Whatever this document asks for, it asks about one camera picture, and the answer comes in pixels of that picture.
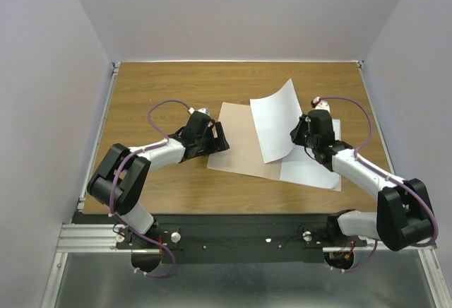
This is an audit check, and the white paper sheet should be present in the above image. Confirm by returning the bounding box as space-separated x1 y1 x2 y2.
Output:
250 79 302 164
278 117 340 189

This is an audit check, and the tan paper folder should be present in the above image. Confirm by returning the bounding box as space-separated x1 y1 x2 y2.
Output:
207 102 342 191

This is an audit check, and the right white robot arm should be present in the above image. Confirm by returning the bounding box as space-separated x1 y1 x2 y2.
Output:
290 109 439 251

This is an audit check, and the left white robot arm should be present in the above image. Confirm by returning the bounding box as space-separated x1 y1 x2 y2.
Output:
86 111 230 248

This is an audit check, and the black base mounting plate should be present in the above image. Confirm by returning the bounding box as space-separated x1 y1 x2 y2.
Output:
73 212 367 272

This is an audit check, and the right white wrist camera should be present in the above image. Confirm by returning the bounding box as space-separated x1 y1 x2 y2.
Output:
311 97 331 113

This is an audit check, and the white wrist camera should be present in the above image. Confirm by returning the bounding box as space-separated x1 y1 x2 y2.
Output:
188 107 210 116
311 97 331 113

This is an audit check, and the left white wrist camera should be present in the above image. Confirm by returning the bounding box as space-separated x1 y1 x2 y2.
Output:
188 107 210 116

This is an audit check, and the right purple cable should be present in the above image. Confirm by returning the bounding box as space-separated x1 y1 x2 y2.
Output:
317 95 441 274

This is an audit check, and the aluminium frame rail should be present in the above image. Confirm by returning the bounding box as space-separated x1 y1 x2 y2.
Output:
56 224 117 253

